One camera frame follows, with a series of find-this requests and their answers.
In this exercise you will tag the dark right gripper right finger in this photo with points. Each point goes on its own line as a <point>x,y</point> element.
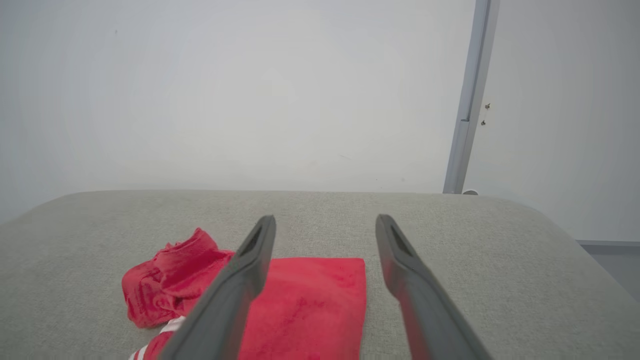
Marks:
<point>425,310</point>

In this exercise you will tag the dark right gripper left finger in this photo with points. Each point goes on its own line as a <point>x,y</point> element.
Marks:
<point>225,310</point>

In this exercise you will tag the red white-trimmed garment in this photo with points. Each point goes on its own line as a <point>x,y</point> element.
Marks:
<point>305,310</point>

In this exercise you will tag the grey metal pole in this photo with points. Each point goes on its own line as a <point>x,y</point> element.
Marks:
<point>470,100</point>

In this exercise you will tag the grey metal pole bracket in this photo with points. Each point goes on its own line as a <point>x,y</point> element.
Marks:
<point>470,192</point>

